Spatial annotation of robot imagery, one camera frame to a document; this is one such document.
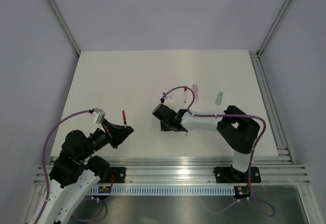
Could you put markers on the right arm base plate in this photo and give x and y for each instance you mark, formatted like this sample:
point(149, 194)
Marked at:
point(230, 175)

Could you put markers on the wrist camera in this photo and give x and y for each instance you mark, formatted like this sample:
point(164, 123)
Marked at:
point(165, 99)
point(98, 116)

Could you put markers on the aluminium frame post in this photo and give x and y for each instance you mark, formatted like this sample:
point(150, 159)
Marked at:
point(64, 26)
point(285, 6)

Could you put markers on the aluminium rail base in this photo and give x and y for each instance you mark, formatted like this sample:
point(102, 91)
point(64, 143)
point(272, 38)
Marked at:
point(276, 170)

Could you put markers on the red marker pen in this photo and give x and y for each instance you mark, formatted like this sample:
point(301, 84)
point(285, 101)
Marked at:
point(124, 118)

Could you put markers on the right aluminium frame post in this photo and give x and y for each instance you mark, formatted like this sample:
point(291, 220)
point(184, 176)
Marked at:
point(285, 6)

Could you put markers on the green highlighter pen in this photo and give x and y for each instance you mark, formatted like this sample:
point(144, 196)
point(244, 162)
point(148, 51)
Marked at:
point(219, 98)

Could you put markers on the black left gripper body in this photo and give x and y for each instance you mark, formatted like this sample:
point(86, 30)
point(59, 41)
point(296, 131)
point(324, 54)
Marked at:
point(107, 127)

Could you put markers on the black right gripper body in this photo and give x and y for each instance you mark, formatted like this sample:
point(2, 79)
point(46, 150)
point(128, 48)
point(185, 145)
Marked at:
point(165, 126)

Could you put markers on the pink highlighter pen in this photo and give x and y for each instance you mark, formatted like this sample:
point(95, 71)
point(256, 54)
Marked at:
point(195, 90)

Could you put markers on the white slotted cable duct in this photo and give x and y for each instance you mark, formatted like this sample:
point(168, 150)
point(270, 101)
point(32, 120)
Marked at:
point(162, 190)

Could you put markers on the left aluminium frame post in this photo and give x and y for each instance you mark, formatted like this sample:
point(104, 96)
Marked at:
point(64, 26)

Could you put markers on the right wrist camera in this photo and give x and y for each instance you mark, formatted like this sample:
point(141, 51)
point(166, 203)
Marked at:
point(165, 99)

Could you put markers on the right side aluminium rail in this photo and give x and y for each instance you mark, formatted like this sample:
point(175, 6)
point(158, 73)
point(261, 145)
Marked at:
point(276, 126)

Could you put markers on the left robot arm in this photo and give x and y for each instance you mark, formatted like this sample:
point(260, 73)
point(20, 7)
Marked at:
point(77, 170)

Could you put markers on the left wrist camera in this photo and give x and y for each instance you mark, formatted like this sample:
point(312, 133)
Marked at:
point(98, 116)

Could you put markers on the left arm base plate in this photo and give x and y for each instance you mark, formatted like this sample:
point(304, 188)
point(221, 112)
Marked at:
point(117, 174)

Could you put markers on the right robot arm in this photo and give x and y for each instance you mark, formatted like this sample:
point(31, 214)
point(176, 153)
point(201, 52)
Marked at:
point(240, 131)

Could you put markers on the white red marker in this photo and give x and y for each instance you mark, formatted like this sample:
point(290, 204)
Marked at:
point(185, 94)

